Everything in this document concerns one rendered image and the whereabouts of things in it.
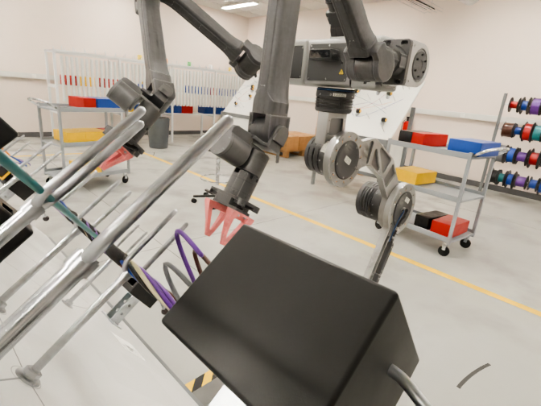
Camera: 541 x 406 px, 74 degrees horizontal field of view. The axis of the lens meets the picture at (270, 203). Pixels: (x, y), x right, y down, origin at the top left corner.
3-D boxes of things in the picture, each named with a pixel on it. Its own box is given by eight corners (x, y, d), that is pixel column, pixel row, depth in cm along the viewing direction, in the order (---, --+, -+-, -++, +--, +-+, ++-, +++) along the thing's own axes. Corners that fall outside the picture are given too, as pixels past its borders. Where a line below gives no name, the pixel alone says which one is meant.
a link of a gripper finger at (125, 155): (97, 164, 85) (122, 134, 87) (81, 155, 88) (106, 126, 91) (116, 179, 91) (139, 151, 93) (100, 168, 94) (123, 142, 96)
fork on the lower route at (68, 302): (73, 308, 50) (148, 233, 55) (71, 309, 48) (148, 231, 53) (62, 299, 49) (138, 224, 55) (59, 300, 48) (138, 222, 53)
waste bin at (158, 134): (174, 148, 765) (174, 118, 746) (156, 150, 729) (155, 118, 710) (160, 145, 790) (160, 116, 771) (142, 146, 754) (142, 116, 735)
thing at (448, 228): (371, 227, 397) (390, 129, 364) (398, 221, 426) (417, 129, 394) (459, 264, 322) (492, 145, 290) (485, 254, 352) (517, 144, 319)
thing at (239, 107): (255, 165, 667) (262, 71, 618) (219, 154, 748) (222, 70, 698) (282, 163, 716) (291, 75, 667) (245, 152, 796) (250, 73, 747)
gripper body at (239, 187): (236, 206, 69) (253, 171, 69) (206, 192, 76) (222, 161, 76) (257, 217, 73) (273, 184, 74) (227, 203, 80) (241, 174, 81)
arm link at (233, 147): (291, 130, 74) (263, 126, 80) (257, 100, 66) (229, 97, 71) (266, 183, 73) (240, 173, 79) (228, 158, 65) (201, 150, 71)
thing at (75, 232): (2, 306, 30) (128, 189, 35) (8, 316, 29) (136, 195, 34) (-19, 296, 29) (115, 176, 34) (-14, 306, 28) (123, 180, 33)
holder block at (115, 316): (148, 347, 68) (183, 304, 71) (104, 319, 60) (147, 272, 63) (137, 334, 71) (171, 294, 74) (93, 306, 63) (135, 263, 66)
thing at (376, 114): (375, 205, 484) (398, 76, 434) (310, 184, 565) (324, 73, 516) (402, 197, 531) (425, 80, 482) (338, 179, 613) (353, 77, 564)
